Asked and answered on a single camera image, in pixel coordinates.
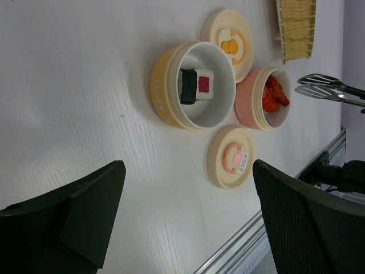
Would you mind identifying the pink lunch box bowl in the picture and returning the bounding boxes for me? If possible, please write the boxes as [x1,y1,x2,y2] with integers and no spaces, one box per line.
[234,67,291,131]

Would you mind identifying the red sushi roll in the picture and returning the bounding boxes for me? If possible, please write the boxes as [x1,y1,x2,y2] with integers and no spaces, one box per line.
[177,68,214,105]

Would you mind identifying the metal serving tongs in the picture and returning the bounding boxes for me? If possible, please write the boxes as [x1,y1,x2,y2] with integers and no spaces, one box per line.
[294,73,364,113]

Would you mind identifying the yellow lunch box bowl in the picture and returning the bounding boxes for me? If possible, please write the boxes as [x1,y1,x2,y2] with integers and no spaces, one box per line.
[149,41,236,132]

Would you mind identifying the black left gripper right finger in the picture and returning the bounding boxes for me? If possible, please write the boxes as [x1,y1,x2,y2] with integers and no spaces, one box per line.
[253,160,364,273]

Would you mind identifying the cream lid yellow handle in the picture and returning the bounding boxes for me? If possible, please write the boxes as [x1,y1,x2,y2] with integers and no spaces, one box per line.
[200,9,254,83]

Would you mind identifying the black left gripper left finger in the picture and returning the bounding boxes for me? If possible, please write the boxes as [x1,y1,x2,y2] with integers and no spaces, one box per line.
[1,160,126,273]

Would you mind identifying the bamboo serving tray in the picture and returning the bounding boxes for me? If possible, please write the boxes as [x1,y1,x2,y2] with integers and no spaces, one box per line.
[276,0,317,63]

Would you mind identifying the cream lid pink handle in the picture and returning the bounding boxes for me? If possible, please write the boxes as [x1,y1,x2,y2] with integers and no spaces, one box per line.
[206,126,256,191]

